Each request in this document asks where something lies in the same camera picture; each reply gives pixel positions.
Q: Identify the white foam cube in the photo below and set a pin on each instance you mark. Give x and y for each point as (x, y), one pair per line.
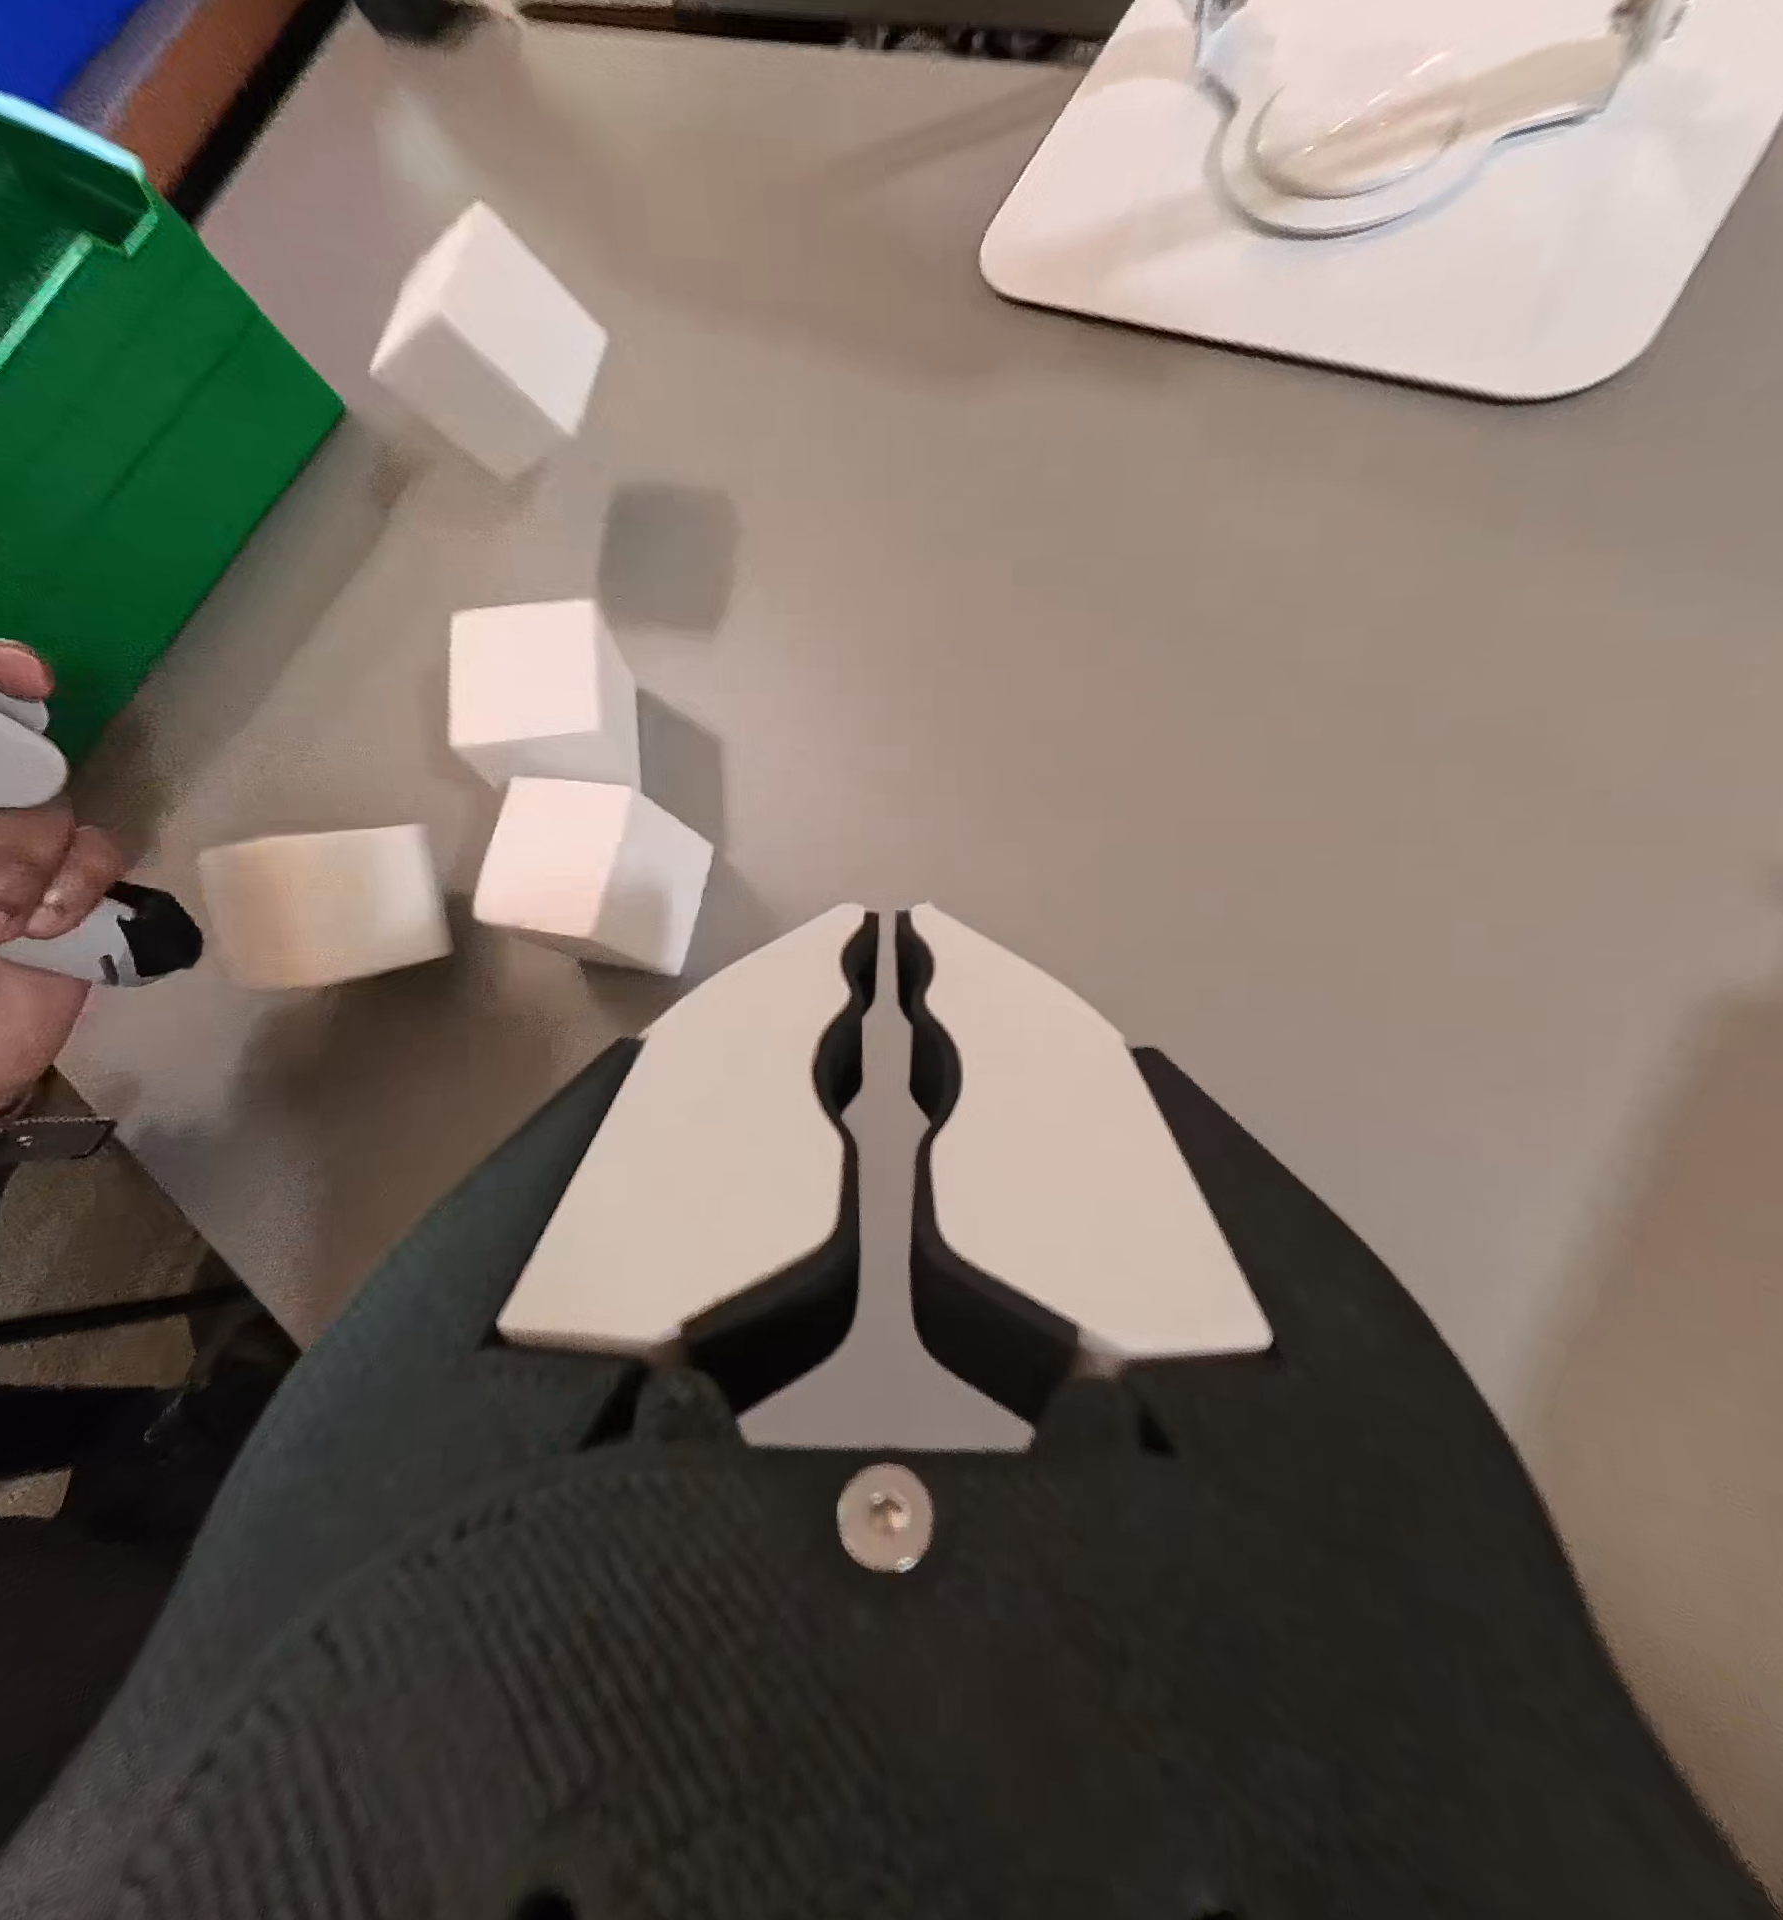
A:
(539, 683)
(488, 336)
(593, 878)
(327, 907)

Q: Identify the white wooden document stand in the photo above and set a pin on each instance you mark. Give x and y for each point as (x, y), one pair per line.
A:
(1581, 272)

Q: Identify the green plastic bin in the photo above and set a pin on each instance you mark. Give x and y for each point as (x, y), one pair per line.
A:
(127, 452)

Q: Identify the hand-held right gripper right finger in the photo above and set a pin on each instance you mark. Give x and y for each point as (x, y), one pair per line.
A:
(1089, 1186)

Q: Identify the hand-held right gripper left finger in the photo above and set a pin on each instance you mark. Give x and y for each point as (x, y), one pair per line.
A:
(684, 1186)

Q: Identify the dark wristband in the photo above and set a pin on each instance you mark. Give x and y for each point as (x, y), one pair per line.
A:
(22, 1146)

